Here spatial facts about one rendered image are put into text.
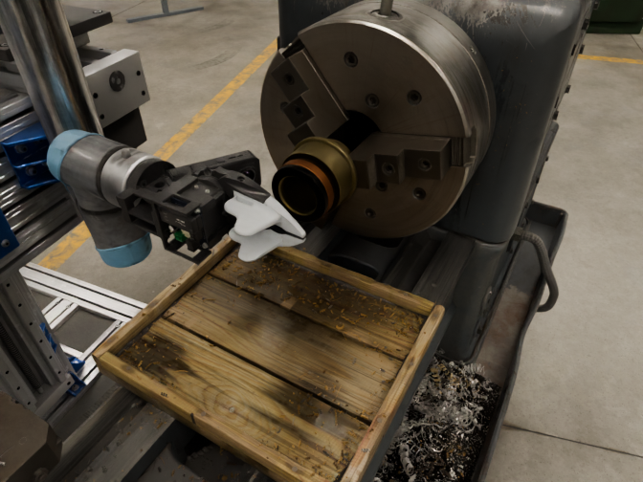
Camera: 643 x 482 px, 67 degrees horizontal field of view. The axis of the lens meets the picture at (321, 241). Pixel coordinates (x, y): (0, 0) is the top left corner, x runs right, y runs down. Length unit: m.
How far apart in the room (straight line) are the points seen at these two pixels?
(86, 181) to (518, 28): 0.58
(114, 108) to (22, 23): 0.24
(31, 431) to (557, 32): 0.71
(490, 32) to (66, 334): 1.45
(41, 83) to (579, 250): 2.14
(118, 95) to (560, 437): 1.51
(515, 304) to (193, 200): 0.91
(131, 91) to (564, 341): 1.63
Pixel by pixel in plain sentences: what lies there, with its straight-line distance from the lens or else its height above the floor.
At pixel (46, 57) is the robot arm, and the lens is 0.74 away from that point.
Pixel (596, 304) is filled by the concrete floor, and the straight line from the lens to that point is 2.18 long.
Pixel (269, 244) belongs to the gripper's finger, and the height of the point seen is 1.06.
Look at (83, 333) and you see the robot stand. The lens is 1.71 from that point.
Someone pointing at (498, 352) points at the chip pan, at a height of 0.54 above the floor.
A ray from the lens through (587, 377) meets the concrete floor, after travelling 1.92.
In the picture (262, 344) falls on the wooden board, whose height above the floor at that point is 0.88.
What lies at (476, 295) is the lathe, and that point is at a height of 0.74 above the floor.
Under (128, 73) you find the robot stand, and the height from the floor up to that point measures 1.09.
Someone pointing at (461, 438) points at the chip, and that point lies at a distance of 0.96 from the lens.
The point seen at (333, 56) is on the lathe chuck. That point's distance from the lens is 0.64.
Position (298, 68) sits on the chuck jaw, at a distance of 0.63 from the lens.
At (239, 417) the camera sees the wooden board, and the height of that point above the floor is 0.88.
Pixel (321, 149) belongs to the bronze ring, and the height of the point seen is 1.12.
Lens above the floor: 1.40
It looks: 40 degrees down
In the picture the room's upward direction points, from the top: straight up
